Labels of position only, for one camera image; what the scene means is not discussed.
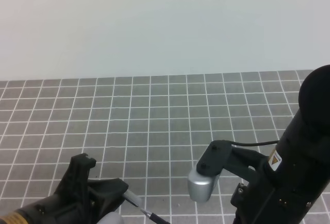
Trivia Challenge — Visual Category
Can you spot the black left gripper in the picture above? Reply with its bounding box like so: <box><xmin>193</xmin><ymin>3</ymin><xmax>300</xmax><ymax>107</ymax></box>
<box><xmin>1</xmin><ymin>153</ymin><xmax>128</xmax><ymax>223</ymax></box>

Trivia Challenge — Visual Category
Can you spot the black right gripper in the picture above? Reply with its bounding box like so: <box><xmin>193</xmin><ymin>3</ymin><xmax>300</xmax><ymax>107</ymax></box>
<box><xmin>230</xmin><ymin>147</ymin><xmax>329</xmax><ymax>223</ymax></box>

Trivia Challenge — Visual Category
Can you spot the black pen cap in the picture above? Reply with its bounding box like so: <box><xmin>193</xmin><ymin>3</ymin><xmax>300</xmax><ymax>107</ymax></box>
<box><xmin>123</xmin><ymin>189</ymin><xmax>142</xmax><ymax>207</ymax></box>

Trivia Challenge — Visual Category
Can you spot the black pen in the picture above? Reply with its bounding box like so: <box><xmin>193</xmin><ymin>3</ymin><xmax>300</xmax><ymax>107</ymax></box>
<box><xmin>140</xmin><ymin>209</ymin><xmax>170</xmax><ymax>224</ymax></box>

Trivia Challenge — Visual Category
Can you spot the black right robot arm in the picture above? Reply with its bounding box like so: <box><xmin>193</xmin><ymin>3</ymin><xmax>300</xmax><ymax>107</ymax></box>
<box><xmin>231</xmin><ymin>66</ymin><xmax>329</xmax><ymax>223</ymax></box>

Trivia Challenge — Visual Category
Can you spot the black right camera cable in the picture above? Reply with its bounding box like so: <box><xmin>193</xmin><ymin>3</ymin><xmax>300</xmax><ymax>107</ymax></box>
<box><xmin>230</xmin><ymin>140</ymin><xmax>281</xmax><ymax>148</ymax></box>

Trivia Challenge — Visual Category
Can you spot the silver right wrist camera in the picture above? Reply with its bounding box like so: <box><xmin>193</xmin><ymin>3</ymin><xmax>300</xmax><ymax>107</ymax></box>
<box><xmin>187</xmin><ymin>140</ymin><xmax>233</xmax><ymax>204</ymax></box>

